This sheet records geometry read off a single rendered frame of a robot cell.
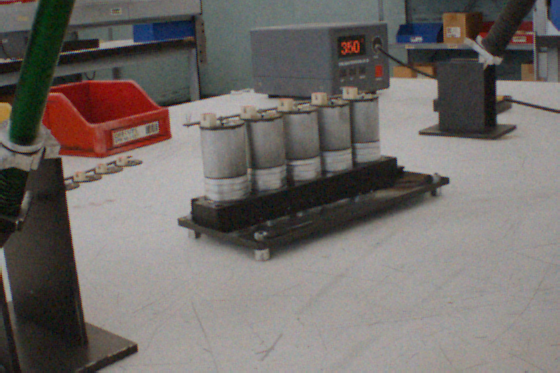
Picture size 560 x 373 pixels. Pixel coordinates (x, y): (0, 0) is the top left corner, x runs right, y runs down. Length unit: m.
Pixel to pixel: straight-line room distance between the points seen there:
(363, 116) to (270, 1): 5.76
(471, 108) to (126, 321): 0.43
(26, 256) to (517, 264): 0.22
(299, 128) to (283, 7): 5.72
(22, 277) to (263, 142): 0.17
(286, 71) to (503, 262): 0.64
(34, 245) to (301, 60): 0.68
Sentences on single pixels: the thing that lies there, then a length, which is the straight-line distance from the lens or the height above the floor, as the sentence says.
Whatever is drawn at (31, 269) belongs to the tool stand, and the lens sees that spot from 0.30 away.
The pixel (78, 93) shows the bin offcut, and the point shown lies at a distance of 0.80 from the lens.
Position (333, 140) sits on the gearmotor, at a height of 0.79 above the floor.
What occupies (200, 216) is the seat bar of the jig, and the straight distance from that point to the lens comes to 0.40.
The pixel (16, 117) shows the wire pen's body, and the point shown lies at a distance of 0.24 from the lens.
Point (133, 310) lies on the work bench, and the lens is 0.32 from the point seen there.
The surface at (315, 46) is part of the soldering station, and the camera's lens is 0.91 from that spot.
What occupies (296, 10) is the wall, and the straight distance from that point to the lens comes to 6.06.
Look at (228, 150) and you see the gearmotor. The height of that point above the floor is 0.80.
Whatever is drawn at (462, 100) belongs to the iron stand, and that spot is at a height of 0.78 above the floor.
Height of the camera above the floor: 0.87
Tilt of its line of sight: 12 degrees down
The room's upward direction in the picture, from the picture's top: 4 degrees counter-clockwise
